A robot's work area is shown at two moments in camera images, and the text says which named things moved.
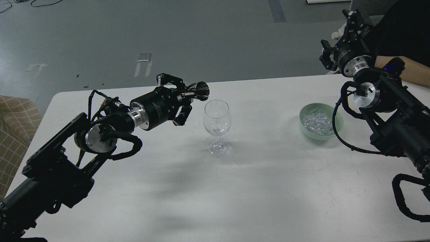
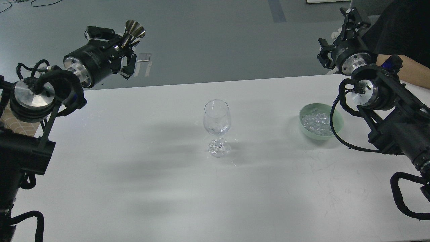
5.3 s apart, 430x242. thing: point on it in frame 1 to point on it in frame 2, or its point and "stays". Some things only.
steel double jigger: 202,91 to 133,28
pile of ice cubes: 318,123 stays
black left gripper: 158,106 to 99,59
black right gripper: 354,55 stays
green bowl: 316,120 stays
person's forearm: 414,72 stays
